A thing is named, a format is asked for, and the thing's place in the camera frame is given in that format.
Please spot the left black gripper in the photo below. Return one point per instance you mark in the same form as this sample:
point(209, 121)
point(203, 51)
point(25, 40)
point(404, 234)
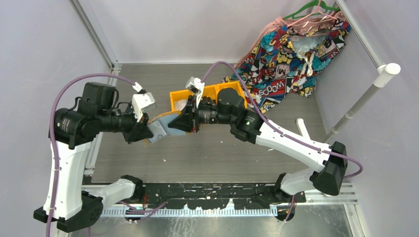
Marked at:
point(139, 130)

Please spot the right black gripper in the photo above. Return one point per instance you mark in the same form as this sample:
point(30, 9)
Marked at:
point(189, 120)

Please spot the yellow card holder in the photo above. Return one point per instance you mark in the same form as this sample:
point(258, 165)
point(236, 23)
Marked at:
point(165, 119)

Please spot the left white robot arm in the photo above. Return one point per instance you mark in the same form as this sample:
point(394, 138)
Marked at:
point(72, 134)

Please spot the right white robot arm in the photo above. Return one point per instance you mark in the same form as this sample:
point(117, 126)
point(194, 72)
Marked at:
point(326, 168)

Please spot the cards in left bin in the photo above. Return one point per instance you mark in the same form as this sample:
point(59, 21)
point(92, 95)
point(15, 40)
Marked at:
point(180, 104)

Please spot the middle yellow bin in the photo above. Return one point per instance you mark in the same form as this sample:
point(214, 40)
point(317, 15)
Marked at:
point(210, 91)

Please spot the right yellow bin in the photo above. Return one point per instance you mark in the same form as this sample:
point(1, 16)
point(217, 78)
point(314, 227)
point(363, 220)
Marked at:
point(235, 85)

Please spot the colourful comic print shorts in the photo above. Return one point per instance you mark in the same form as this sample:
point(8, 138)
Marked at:
point(279, 63)

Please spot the pink hanger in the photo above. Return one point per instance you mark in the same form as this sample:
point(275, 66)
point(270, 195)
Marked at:
point(311, 25)

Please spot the green hanger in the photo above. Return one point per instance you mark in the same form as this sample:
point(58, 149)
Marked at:
point(316, 7)

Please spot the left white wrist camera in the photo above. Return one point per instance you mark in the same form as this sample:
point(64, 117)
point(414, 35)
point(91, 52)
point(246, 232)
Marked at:
point(141, 100)

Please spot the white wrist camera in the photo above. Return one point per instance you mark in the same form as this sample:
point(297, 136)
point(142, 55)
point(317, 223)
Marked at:
point(141, 100)
point(196, 86)

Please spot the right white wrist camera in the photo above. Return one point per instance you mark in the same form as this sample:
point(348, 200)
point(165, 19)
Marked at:
point(196, 86)

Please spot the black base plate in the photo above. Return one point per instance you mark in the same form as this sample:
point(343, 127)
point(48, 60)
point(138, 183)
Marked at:
point(211, 200)

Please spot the white clothes rail pole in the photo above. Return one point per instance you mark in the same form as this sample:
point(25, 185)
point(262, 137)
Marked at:
point(385, 74)

